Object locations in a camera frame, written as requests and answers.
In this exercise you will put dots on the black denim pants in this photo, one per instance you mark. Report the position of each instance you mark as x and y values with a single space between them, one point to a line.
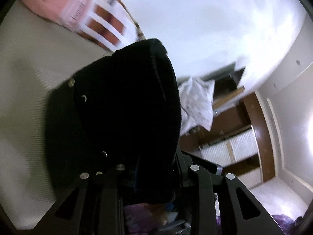
123 109

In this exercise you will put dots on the purple cloth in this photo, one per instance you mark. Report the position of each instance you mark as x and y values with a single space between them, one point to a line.
160 219

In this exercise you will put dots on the brown wooden wardrobe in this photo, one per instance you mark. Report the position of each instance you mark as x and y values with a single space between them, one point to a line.
233 116

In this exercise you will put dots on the white slatted storage box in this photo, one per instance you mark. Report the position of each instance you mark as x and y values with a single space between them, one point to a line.
232 150

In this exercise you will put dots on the pink brown patterned pillow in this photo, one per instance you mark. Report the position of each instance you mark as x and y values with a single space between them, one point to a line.
107 23

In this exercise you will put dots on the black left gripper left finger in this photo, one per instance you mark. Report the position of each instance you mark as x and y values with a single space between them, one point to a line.
94 207

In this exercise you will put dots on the white dotted cloth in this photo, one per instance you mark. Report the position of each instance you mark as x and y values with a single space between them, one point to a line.
196 98

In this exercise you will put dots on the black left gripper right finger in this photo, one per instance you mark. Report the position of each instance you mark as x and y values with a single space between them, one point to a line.
220 204

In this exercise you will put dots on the beige woven bed sheet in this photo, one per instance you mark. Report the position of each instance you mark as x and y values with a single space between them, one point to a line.
36 56

